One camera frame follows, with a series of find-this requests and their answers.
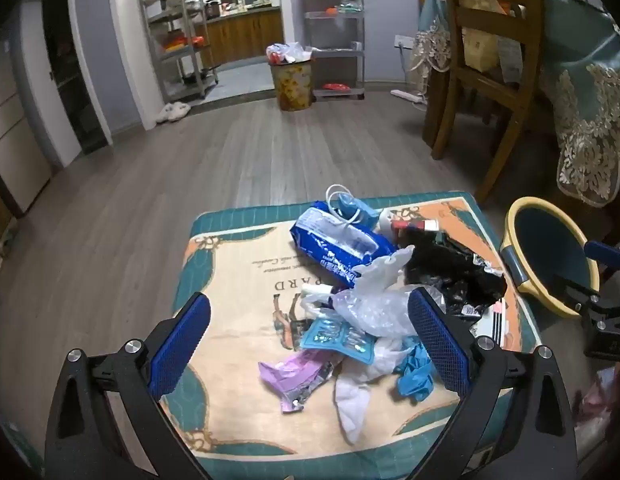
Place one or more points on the light blue blister pack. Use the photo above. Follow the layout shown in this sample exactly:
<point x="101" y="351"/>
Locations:
<point x="335" y="337"/>

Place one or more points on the red floral paper cup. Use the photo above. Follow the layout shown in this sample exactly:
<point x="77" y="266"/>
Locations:
<point x="407" y="223"/>

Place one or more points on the black and white striped wrapper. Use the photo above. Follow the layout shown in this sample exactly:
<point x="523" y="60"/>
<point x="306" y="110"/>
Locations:
<point x="492" y="325"/>

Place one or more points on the clear plastic bag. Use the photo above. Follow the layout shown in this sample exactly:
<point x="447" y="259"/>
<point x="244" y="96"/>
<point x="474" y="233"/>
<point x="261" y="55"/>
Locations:
<point x="380" y="305"/>

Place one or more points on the floral trash can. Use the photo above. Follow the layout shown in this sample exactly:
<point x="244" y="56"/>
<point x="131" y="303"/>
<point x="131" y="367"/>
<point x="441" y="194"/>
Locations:
<point x="290" y="85"/>

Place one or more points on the white cabinet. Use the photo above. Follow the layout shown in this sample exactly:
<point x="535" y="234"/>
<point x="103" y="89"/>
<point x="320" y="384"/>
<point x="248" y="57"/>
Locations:
<point x="14" y="150"/>

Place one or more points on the white plastic glove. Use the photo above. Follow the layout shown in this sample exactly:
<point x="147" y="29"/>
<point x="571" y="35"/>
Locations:
<point x="355" y="390"/>

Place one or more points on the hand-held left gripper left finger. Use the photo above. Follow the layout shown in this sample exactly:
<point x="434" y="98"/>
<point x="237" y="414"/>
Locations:
<point x="179" y="345"/>

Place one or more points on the yellow and teal bin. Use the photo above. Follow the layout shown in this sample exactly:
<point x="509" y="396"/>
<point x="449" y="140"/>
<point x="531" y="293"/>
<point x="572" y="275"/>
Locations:
<point x="550" y="240"/>

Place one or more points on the yellow bag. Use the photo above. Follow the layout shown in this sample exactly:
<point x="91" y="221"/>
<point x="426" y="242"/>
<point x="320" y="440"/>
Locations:
<point x="477" y="47"/>

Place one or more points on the orange packet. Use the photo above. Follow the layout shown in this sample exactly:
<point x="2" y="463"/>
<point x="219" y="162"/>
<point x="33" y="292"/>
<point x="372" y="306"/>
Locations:
<point x="335" y="86"/>

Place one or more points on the white wall socket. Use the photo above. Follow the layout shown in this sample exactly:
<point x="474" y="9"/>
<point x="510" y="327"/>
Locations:
<point x="404" y="40"/>

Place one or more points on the white fluffy slipper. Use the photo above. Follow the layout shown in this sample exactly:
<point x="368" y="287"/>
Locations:
<point x="162" y="115"/>
<point x="179" y="111"/>

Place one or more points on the blue wet wipes packet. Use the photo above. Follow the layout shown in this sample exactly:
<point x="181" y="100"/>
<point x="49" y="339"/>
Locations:
<point x="330" y="240"/>

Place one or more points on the purple foil wrapper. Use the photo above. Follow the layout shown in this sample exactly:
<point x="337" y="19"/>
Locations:
<point x="295" y="372"/>

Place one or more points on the metal storage rack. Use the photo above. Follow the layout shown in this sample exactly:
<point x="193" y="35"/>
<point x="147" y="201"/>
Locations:
<point x="182" y="55"/>

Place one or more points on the black plastic bag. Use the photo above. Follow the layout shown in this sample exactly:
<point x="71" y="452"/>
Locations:
<point x="440" y="260"/>

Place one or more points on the teal lace tablecloth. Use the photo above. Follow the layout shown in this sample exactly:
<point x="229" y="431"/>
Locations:
<point x="580" y="45"/>

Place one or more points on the wooden chair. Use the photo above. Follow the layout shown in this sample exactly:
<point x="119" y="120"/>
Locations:
<point x="490" y="20"/>

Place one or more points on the printed teal and beige mat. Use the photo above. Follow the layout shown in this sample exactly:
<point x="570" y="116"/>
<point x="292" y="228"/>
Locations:
<point x="239" y="280"/>

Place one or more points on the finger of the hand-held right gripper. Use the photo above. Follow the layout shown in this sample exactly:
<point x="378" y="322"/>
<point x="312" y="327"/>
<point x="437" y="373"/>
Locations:
<point x="585" y="294"/>
<point x="607" y="254"/>

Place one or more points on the grey shelf cart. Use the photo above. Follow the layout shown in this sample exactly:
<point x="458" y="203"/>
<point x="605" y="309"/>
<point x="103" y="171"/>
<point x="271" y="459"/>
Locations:
<point x="335" y="52"/>

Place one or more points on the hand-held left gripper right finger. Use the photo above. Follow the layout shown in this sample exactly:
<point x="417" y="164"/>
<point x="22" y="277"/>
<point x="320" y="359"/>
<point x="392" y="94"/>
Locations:
<point x="440" y="342"/>

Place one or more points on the white power strip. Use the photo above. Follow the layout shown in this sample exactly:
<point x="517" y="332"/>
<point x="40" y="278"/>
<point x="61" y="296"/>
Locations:
<point x="407" y="95"/>

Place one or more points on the blue nitrile glove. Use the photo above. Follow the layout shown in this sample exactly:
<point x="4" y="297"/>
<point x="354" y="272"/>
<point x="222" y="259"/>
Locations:
<point x="415" y="375"/>

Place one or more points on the wooden kitchen cabinet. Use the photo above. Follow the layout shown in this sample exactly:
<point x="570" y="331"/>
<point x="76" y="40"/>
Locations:
<point x="244" y="35"/>

